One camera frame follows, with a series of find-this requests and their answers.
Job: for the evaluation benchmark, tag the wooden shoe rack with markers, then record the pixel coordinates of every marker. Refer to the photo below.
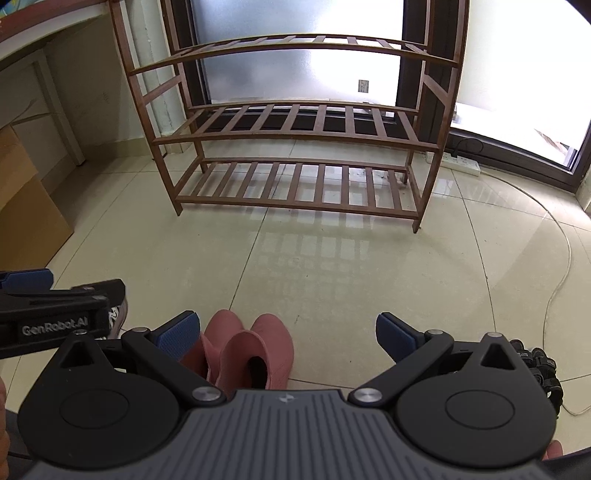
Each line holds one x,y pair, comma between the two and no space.
300,134

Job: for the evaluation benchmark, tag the pink rain boot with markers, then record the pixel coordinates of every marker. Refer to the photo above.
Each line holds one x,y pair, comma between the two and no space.
272,341
217,332

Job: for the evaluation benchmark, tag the glass door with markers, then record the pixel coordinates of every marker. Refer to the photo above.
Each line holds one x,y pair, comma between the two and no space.
300,69

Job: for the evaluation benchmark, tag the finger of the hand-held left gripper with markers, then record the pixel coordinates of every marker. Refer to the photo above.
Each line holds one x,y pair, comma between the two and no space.
101,293
27,281

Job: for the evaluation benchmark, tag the open cardboard box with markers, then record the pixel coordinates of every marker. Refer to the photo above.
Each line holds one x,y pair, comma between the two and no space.
16,161

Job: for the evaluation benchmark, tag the large cardboard box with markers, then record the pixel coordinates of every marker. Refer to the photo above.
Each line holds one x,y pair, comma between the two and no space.
32,230

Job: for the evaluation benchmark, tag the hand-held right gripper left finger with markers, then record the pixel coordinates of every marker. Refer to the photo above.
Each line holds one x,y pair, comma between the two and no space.
178,334

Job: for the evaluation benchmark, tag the person's left hand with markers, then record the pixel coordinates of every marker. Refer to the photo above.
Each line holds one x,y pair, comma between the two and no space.
3,424

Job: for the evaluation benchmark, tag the white power strip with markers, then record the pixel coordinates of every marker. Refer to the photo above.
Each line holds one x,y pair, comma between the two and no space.
457,162

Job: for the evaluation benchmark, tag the black sandal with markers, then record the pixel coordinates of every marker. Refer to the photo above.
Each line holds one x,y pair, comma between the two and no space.
542,374

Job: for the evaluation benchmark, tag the purple grey sneaker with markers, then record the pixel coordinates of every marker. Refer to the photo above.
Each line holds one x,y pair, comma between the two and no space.
117,321

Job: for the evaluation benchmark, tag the person's dark clothing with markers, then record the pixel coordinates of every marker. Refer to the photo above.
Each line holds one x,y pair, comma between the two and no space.
575,468

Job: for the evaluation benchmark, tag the brown-topped white table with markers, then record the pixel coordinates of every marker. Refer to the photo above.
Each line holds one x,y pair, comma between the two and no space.
51,92

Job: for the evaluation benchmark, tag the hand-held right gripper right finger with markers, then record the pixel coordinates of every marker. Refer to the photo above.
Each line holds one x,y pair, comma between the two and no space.
397,334

